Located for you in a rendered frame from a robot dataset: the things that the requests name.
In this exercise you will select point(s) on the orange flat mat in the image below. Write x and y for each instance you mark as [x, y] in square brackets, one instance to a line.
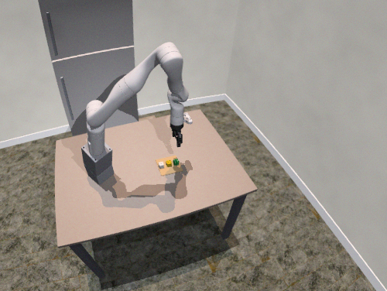
[171, 169]

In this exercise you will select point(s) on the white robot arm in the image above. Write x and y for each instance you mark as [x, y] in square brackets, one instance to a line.
[171, 61]

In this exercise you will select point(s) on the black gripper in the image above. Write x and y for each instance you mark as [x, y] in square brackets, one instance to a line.
[178, 136]

